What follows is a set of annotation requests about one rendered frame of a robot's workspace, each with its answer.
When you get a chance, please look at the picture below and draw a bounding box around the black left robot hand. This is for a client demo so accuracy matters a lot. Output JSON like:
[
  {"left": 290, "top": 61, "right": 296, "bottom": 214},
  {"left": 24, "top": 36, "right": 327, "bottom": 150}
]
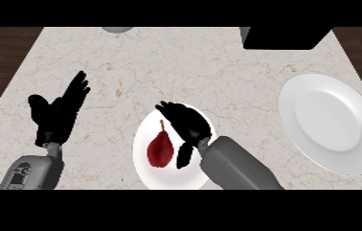
[{"left": 27, "top": 70, "right": 92, "bottom": 148}]

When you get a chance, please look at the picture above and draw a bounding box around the grey round object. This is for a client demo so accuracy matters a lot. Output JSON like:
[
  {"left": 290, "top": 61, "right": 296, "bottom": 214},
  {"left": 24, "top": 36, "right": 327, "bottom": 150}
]
[{"left": 101, "top": 27, "right": 136, "bottom": 35}]

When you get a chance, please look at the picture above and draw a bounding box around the large white plate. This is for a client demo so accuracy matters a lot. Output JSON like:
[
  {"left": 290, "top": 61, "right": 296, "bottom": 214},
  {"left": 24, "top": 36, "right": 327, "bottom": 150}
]
[{"left": 278, "top": 73, "right": 362, "bottom": 177}]

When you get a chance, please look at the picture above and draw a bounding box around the small white plate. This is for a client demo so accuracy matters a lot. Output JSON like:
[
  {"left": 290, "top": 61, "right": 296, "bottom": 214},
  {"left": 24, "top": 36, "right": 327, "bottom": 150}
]
[{"left": 132, "top": 102, "right": 219, "bottom": 191}]

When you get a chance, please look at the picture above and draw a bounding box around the red pear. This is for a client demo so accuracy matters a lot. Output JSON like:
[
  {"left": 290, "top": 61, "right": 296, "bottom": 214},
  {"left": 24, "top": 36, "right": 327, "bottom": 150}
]
[{"left": 147, "top": 119, "right": 176, "bottom": 169}]

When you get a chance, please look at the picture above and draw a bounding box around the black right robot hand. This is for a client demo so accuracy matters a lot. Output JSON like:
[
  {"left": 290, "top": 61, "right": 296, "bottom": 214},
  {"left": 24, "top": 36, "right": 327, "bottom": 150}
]
[{"left": 154, "top": 101, "right": 215, "bottom": 171}]

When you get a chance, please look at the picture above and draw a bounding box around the black appliance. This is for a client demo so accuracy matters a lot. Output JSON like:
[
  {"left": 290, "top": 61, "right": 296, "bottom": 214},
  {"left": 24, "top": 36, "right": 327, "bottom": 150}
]
[{"left": 240, "top": 27, "right": 334, "bottom": 51}]

